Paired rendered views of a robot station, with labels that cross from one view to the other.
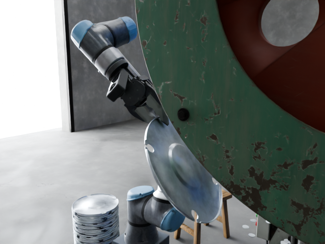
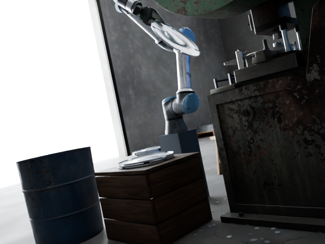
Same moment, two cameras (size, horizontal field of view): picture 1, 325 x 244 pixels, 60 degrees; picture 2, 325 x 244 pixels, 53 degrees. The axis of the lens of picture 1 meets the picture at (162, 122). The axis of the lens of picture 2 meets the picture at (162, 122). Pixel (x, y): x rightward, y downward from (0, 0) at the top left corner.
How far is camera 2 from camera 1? 119 cm
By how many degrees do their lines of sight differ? 15
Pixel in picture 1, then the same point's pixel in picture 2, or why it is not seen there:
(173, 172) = (167, 37)
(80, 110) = (133, 134)
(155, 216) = (178, 103)
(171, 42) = not seen: outside the picture
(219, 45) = not seen: outside the picture
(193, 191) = (179, 45)
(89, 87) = (138, 112)
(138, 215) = (169, 111)
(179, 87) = not seen: outside the picture
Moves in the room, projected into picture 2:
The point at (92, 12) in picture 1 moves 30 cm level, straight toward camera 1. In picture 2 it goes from (130, 44) to (129, 41)
